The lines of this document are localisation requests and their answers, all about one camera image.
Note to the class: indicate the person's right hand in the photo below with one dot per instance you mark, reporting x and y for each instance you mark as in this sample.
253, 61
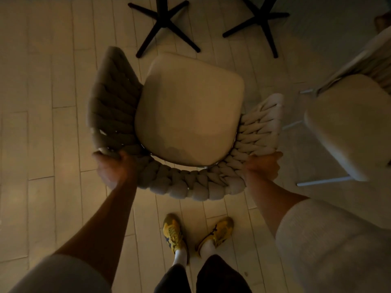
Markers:
262, 167

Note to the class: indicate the person's left hand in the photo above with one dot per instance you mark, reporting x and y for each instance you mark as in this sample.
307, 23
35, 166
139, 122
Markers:
114, 169

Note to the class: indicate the person's right thumb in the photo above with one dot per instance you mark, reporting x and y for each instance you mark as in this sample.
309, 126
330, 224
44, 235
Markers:
272, 155

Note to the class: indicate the person's left thumb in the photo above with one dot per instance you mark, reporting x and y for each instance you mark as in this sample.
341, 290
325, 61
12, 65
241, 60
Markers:
128, 158

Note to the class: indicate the beige woven armchair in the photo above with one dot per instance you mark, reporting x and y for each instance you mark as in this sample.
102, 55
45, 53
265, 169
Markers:
189, 109
351, 118

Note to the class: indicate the person's left forearm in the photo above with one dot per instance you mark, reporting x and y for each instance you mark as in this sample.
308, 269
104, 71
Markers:
97, 231

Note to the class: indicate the person's right forearm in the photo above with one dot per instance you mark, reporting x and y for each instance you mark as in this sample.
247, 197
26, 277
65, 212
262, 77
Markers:
272, 204

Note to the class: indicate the person's left yellow sneaker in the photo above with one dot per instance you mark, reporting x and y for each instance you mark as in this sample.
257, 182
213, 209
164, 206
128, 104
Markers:
173, 233

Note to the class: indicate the person's yellow sneaker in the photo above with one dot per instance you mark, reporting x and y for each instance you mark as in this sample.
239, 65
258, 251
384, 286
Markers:
173, 233
217, 233

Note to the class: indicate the person's right yellow sneaker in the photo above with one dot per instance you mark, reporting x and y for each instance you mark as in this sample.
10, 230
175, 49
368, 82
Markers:
217, 233

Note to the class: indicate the person's left white sock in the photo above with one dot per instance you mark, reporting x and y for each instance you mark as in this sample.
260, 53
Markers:
180, 256

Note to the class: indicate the person's white sock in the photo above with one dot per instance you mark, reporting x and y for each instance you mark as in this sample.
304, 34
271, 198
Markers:
207, 248
180, 256

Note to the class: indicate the person's white sweater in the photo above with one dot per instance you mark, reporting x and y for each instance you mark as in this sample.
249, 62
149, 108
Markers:
333, 250

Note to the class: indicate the person's right white sock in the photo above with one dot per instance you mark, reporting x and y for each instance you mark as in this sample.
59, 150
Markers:
207, 248

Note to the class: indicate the black table base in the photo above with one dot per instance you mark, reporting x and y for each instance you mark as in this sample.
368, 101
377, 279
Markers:
163, 21
259, 18

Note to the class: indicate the person's black trousers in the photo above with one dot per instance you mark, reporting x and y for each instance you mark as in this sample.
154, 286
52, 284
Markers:
201, 276

